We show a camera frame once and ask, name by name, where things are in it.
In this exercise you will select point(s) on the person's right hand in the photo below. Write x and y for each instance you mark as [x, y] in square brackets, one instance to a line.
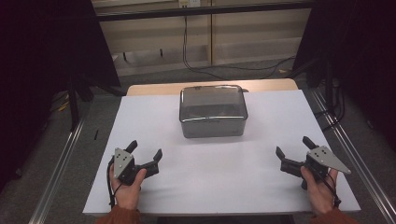
[320, 194]

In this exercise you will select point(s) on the metal floor rail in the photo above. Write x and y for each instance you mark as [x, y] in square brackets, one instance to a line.
[59, 174]
[358, 155]

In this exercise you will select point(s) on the person's left hand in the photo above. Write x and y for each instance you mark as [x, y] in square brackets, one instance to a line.
[127, 196]

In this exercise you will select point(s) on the black horizontal frame bar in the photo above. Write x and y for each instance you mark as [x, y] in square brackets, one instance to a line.
[202, 11]

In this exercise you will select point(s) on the white wall socket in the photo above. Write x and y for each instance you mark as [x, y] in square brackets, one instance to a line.
[190, 3]

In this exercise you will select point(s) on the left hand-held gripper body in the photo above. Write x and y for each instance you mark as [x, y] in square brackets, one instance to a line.
[123, 161]

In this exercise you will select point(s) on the white table mat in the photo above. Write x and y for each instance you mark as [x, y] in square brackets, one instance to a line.
[218, 174]

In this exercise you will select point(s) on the grey box with clear lid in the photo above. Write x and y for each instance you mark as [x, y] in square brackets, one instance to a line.
[214, 127]

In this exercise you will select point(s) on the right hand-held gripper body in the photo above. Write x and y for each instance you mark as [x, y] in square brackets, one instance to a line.
[323, 157]

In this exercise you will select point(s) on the black metal stand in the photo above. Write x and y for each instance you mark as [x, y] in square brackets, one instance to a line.
[74, 102]

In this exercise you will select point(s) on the beige wooden desk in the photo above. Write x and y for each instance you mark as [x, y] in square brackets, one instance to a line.
[249, 34]

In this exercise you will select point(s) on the black curtain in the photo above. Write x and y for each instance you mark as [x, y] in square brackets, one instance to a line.
[358, 46]
[46, 56]

